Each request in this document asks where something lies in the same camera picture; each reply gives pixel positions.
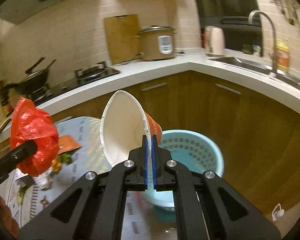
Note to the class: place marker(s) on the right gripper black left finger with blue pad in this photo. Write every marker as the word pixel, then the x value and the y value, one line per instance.
pixel 93 207

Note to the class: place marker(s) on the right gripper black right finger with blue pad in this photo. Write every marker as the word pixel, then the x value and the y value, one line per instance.
pixel 206 206

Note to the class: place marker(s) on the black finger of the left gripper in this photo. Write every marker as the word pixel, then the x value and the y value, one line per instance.
pixel 10 161

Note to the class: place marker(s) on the red plastic bag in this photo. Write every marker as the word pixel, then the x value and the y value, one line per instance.
pixel 32 123

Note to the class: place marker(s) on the white orange paper bowl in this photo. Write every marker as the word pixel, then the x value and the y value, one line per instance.
pixel 123 125

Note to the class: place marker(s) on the green leafy vegetable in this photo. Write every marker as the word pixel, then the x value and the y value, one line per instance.
pixel 66 158

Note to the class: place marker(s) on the light blue perforated trash basket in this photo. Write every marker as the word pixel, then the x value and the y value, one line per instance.
pixel 196 151

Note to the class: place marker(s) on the orange snack wrapper right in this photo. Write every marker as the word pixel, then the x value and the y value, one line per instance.
pixel 67 143

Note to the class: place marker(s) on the black wok pan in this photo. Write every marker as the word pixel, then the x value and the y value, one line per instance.
pixel 33 81

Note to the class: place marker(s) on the black gas stove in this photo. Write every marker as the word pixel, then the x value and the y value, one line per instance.
pixel 82 77

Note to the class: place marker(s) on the stainless steel sink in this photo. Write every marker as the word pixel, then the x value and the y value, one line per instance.
pixel 261 69

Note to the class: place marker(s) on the beige rice cooker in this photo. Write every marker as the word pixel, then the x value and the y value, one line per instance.
pixel 157 43

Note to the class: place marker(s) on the white electric kettle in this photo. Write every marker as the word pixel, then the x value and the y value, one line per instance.
pixel 214 41

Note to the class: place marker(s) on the yellow dish soap bottle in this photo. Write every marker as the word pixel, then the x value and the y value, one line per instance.
pixel 282 55

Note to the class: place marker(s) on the wooden cutting board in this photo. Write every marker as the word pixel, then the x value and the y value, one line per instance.
pixel 122 37

